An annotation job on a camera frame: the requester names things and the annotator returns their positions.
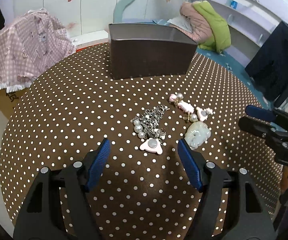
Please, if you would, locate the pale jade pendant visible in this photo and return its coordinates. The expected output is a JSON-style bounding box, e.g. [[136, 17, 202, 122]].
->
[[184, 121, 211, 150]]

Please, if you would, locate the brown polka dot tablecloth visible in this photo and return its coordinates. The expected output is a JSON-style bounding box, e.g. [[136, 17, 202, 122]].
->
[[0, 43, 281, 239]]

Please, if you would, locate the pink and green folded quilt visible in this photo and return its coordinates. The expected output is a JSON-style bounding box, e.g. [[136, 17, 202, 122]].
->
[[168, 1, 231, 54]]

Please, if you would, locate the cardboard box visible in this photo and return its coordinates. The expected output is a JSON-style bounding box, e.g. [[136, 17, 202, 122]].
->
[[0, 88, 27, 119]]

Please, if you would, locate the dark metal tin box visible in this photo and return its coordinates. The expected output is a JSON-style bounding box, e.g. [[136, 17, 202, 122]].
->
[[109, 23, 197, 79]]

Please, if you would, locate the pink checkered cloth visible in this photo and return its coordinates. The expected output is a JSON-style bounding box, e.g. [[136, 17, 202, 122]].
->
[[0, 8, 76, 93]]

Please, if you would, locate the silver bead bracelet cluster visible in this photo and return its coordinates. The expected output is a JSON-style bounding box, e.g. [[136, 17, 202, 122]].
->
[[131, 105, 169, 142]]

